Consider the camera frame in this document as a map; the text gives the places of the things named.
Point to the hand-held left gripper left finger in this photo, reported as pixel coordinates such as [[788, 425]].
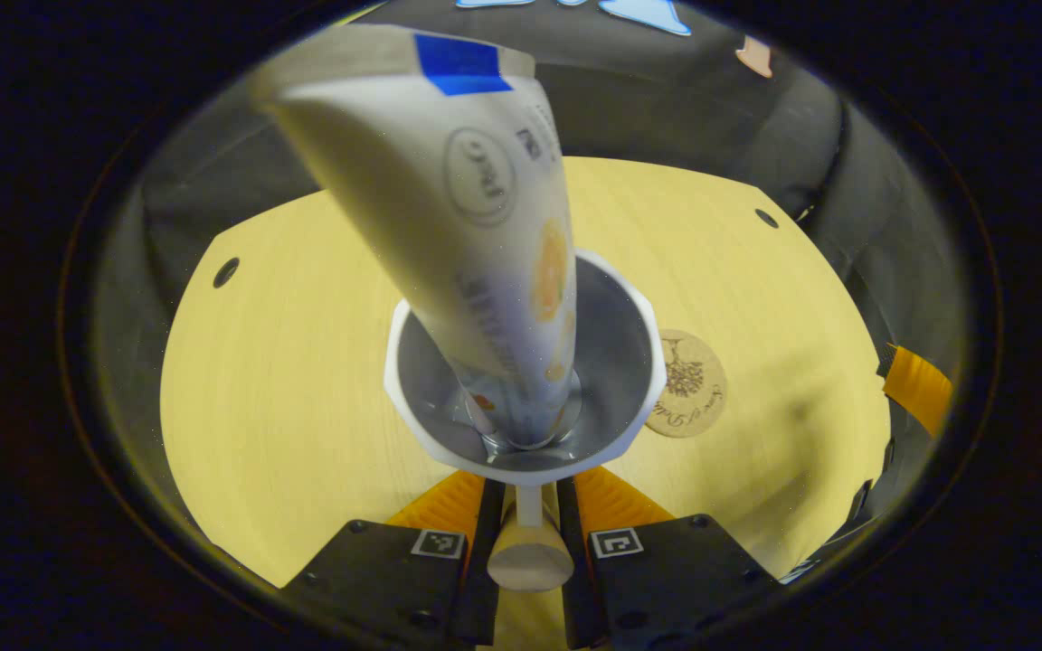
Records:
[[376, 588]]

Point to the round cork coaster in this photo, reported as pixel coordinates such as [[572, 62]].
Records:
[[697, 398]]

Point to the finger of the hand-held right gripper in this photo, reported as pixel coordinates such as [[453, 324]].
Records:
[[919, 389]]

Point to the light wooden desktop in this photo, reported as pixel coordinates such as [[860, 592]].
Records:
[[286, 380]]

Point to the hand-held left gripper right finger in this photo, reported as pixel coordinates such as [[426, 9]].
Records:
[[675, 588]]

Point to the white toothpaste tube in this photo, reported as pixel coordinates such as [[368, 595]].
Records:
[[449, 226]]

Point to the black backdrop cloth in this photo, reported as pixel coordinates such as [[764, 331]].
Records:
[[666, 108]]

